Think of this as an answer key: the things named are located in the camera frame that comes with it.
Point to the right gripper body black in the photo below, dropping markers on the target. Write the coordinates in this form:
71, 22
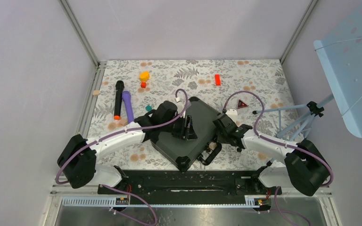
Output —
222, 137

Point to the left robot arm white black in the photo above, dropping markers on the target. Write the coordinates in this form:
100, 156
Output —
79, 161

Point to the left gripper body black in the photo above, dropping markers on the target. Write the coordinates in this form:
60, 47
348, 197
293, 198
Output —
178, 128

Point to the black microphone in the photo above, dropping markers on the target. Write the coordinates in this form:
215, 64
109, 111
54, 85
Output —
119, 87

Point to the small red cube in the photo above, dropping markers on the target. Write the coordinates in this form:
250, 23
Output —
143, 85

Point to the light blue perforated panel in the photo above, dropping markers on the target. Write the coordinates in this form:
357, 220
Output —
340, 54

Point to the light blue tripod stand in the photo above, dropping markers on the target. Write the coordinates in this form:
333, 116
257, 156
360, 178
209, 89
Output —
303, 124

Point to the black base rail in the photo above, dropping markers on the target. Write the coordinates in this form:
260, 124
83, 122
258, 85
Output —
171, 187

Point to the teal small cube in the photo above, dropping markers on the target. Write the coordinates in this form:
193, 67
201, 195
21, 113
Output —
148, 108

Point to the red block beside case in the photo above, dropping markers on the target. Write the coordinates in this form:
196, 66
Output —
217, 80

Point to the black poker chip case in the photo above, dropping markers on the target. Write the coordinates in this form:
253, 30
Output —
183, 153

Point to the floral table mat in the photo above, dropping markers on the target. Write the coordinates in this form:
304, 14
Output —
252, 81

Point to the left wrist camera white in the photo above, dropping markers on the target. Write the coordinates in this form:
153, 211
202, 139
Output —
180, 104

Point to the red black triangle card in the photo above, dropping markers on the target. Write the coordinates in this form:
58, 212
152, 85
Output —
241, 104

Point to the purple toy microphone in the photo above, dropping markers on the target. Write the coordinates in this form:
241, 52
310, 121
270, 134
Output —
126, 96

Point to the yellow cylinder block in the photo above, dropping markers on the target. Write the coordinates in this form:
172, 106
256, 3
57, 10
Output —
144, 76

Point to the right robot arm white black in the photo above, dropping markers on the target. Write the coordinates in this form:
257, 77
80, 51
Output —
303, 167

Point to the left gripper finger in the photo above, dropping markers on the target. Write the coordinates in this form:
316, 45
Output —
188, 120
190, 134

